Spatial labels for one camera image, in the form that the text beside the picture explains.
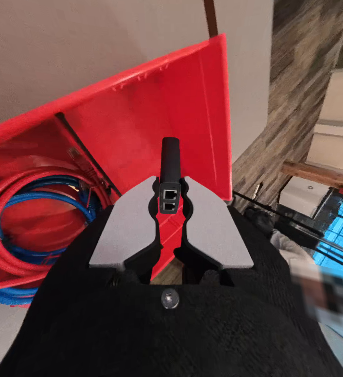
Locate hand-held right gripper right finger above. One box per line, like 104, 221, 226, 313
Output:
174, 176, 254, 270

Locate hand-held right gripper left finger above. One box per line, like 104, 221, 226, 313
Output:
88, 176, 162, 271

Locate black network switch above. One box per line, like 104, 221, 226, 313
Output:
159, 137, 181, 214

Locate red plastic bin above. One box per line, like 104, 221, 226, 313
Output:
0, 33, 233, 309

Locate blue network cable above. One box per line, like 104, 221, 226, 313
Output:
0, 175, 101, 305

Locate grey desk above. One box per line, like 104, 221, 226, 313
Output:
0, 0, 275, 377

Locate black bin divider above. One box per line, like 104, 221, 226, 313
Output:
55, 112, 122, 197

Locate blue-lit window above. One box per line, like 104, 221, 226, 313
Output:
313, 194, 343, 265

